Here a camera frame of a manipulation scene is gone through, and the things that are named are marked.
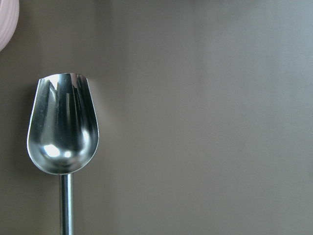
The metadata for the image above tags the steel ice scoop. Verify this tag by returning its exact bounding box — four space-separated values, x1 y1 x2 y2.
27 73 99 235

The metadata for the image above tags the pink bowl of ice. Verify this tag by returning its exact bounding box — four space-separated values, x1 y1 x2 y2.
0 0 20 51

